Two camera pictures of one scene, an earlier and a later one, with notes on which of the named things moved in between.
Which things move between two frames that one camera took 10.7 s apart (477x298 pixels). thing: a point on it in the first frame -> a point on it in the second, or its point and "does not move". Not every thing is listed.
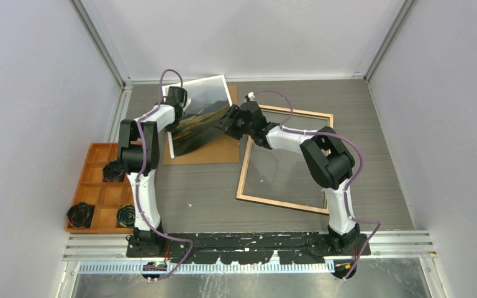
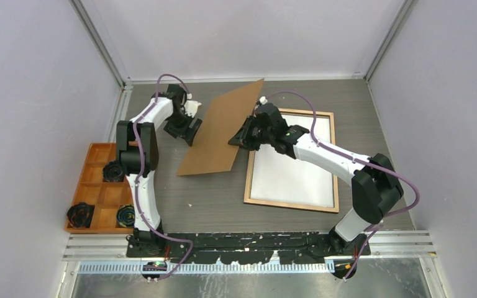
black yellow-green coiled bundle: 126,215 does not move
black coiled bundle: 113,171 does not move
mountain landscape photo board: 209,97 -> 279,176
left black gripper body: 172,126 does not move
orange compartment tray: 107,197 does not move
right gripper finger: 227,121 -> 242,137
